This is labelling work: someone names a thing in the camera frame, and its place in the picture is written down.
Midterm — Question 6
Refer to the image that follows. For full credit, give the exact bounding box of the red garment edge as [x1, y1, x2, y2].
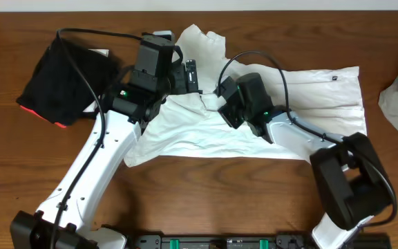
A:
[19, 105, 67, 129]

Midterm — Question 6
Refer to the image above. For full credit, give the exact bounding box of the folded white garment under black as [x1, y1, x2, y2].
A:
[81, 48, 111, 114]

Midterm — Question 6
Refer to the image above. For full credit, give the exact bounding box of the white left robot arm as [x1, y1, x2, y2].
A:
[10, 59, 199, 248]

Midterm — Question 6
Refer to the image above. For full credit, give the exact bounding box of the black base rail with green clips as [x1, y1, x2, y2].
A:
[126, 231, 392, 249]

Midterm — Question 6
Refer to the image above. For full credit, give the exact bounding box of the white Puma t-shirt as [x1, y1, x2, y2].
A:
[124, 24, 367, 167]

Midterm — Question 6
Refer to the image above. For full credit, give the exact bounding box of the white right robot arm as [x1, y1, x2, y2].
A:
[214, 73, 397, 248]

